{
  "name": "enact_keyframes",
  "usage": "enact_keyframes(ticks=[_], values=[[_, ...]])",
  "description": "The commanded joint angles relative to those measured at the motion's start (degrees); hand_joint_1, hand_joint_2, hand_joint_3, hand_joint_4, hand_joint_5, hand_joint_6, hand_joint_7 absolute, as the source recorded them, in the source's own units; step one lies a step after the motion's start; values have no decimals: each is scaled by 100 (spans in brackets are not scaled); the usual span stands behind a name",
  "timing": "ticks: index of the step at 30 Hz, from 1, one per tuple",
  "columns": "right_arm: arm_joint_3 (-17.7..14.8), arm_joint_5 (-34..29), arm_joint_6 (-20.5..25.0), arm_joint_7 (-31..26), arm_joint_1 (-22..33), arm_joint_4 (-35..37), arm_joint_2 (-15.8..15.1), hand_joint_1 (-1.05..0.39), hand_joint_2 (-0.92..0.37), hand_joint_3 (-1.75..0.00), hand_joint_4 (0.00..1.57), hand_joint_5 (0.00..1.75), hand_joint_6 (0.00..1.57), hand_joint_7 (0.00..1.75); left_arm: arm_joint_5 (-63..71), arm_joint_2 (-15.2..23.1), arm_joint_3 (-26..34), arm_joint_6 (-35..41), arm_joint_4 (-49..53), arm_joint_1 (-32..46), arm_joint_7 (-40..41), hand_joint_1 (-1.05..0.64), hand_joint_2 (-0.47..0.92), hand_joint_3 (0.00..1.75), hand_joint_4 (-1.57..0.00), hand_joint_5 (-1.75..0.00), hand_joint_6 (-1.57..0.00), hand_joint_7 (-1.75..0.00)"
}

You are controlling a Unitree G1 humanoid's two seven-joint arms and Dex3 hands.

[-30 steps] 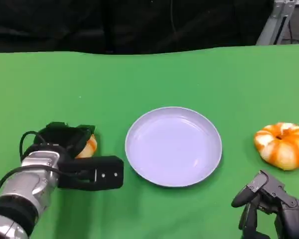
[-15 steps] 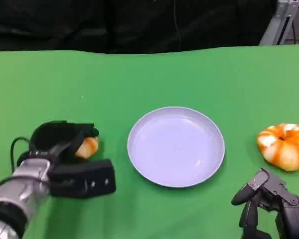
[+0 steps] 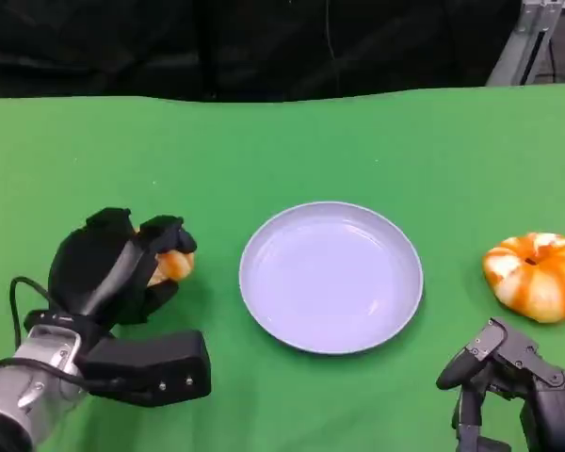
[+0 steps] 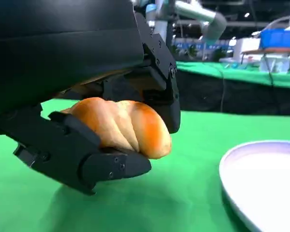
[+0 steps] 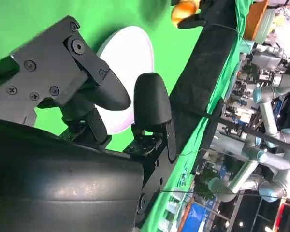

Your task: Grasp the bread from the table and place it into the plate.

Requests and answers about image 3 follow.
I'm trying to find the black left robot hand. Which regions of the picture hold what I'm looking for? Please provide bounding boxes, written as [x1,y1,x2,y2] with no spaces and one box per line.
[24,206,200,338]

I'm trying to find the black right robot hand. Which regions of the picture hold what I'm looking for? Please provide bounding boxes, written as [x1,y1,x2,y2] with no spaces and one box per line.
[435,315,565,452]

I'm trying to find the green table cloth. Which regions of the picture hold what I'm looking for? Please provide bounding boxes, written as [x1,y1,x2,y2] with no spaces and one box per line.
[0,80,565,452]

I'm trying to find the black backdrop cloth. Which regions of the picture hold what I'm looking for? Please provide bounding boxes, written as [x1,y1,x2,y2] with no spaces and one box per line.
[0,0,522,103]

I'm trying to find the lilac plate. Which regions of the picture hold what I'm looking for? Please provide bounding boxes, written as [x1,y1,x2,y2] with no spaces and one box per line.
[238,201,425,356]

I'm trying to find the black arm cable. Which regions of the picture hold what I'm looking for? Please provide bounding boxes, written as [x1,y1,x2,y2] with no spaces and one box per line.
[8,276,54,352]

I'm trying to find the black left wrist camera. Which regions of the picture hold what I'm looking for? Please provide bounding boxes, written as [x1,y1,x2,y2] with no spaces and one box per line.
[76,329,213,409]

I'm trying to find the grey metal frame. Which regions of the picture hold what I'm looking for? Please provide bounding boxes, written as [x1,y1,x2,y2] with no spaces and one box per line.
[485,0,565,88]

